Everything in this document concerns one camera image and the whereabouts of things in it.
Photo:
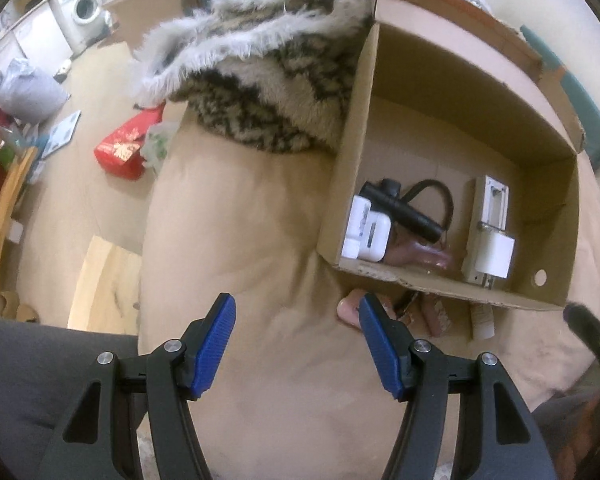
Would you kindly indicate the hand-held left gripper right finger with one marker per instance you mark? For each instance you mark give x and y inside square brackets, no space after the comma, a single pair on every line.
[380,345]

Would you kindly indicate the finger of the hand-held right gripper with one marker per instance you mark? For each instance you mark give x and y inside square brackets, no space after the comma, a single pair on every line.
[592,335]

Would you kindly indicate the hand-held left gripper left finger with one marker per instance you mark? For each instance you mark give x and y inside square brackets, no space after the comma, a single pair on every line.
[212,345]

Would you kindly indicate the pink block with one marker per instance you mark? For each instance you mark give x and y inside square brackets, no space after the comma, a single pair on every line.
[348,310]

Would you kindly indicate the pink massage comb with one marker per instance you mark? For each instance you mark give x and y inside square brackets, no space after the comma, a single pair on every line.
[420,256]

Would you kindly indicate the white power adapter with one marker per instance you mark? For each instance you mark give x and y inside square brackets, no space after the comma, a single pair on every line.
[367,230]

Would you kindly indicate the white charger plug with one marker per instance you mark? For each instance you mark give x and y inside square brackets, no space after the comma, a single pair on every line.
[495,255]

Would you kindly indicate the cardboard box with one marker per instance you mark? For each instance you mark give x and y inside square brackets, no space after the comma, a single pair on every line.
[480,110]

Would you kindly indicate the pale pink packet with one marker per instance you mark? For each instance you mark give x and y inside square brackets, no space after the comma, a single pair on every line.
[437,317]

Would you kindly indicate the beige bedsheet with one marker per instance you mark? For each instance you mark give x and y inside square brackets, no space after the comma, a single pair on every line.
[260,240]

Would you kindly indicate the wooden board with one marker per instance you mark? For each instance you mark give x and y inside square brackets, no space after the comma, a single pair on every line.
[105,285]

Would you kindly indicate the white rectangular device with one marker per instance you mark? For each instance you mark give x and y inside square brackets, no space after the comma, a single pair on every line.
[487,205]

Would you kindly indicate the person's grey trousers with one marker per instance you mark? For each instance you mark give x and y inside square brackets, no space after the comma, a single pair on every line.
[30,385]

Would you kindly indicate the tan slippers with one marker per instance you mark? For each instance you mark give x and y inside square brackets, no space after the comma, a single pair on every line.
[17,307]

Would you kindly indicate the clear plastic bag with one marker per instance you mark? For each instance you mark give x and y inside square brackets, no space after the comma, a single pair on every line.
[157,147]

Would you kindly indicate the red gift bag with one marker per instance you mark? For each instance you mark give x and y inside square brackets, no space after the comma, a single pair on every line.
[125,145]

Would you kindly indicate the leopard print fur coat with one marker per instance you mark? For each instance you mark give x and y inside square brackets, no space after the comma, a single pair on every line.
[260,105]

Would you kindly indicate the wooden chair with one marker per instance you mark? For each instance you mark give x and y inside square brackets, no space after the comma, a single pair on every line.
[5,200]

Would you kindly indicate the light blue flat panel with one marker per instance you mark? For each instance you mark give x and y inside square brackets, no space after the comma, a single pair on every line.
[62,132]

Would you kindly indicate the grey bag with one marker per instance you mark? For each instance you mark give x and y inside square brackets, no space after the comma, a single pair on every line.
[27,92]

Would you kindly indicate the white cabinet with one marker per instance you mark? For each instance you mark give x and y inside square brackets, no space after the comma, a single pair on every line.
[35,35]

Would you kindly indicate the white washing machine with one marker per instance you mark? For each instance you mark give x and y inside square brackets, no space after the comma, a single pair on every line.
[85,7]

